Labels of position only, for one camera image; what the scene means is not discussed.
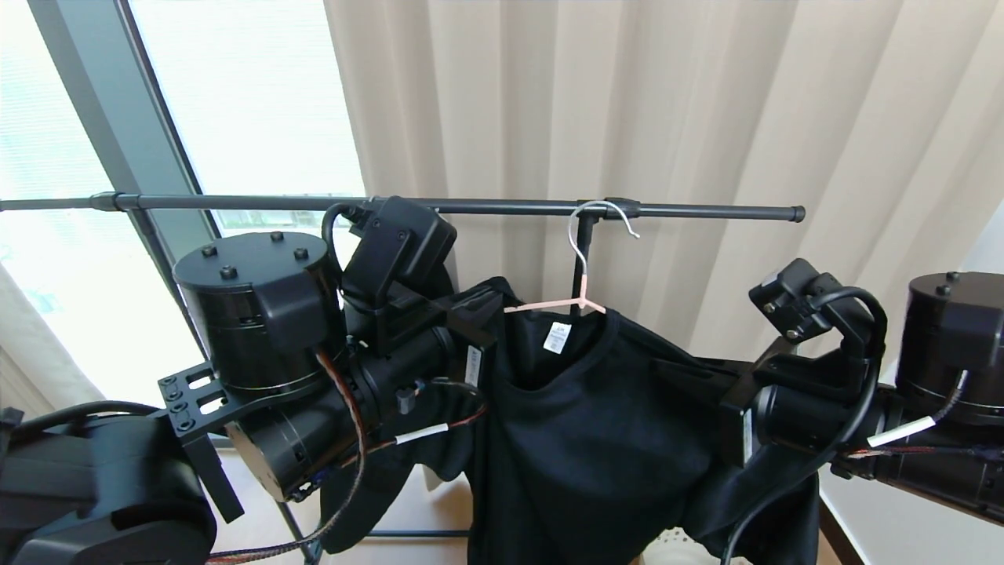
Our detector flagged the white laundry basket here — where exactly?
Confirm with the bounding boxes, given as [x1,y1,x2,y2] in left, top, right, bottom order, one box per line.
[639,526,726,565]

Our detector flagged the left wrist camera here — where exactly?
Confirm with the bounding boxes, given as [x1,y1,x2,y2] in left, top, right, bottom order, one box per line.
[341,196,458,312]

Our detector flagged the pink clothes hanger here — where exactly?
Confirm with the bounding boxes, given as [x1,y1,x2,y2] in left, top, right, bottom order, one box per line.
[502,200,642,316]

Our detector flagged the beige curtain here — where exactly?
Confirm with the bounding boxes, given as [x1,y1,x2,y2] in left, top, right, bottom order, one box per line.
[0,263,104,418]
[323,0,1004,503]

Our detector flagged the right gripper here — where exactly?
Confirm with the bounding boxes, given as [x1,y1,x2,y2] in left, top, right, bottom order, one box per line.
[718,367,865,469]

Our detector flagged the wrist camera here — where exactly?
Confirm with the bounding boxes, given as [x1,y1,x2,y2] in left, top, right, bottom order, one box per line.
[341,196,458,312]
[749,259,889,379]

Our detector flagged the black garment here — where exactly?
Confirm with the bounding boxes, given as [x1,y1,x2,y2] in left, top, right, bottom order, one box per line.
[424,276,824,565]

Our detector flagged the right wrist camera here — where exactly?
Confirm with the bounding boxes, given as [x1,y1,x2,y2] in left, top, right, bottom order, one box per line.
[749,259,889,379]

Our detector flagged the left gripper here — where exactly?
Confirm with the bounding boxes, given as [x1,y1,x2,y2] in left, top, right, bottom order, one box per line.
[357,326,484,421]

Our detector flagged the black shorts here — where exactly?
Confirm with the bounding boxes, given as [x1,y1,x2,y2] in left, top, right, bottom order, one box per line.
[318,439,428,555]

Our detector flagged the black clothes rack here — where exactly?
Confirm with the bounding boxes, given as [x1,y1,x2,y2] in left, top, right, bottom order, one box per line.
[0,191,807,563]

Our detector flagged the black cable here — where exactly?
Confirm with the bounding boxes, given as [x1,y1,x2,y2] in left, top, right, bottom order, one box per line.
[0,400,162,457]
[720,286,886,565]
[320,202,371,301]

